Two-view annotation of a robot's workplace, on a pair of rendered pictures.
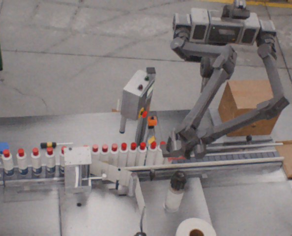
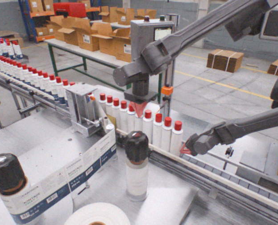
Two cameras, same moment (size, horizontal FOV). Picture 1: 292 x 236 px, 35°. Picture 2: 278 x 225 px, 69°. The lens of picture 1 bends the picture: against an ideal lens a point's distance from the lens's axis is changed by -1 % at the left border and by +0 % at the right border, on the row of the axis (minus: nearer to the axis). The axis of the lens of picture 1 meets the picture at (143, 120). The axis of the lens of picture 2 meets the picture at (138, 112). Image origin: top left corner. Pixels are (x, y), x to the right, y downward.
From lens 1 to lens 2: 194 cm
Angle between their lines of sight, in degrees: 42
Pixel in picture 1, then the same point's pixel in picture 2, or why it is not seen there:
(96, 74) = not seen: hidden behind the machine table
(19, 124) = (107, 92)
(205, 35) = not seen: outside the picture
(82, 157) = (82, 90)
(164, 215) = (118, 195)
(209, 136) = (225, 129)
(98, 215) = (70, 154)
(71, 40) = (209, 105)
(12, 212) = (38, 124)
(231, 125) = (263, 115)
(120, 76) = not seen: hidden behind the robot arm
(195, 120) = (171, 39)
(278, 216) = not seen: outside the picture
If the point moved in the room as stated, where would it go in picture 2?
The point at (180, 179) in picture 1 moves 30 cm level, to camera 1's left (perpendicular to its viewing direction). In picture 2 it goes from (130, 139) to (89, 103)
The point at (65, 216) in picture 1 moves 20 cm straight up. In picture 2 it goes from (51, 140) to (42, 109)
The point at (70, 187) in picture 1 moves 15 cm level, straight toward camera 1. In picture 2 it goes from (73, 121) to (49, 134)
